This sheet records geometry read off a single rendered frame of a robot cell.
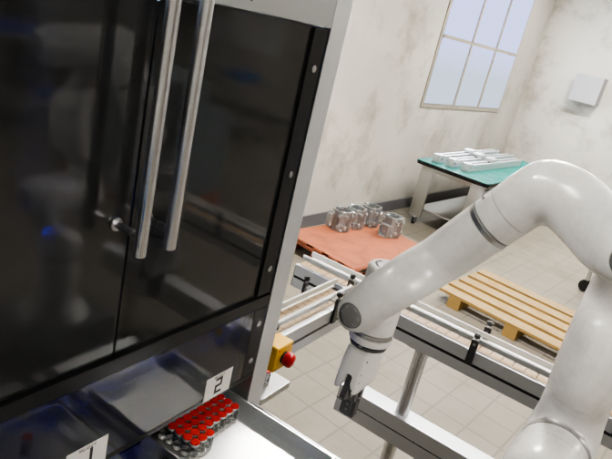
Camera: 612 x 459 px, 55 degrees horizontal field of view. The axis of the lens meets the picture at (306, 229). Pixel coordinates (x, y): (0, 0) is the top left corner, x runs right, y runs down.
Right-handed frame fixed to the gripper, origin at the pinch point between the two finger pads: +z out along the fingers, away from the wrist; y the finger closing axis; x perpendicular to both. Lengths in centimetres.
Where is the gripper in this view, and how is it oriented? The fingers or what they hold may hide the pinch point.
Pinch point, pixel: (349, 404)
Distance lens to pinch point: 126.0
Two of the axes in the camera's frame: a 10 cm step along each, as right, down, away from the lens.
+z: -2.2, 9.2, 3.3
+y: -5.5, 1.6, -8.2
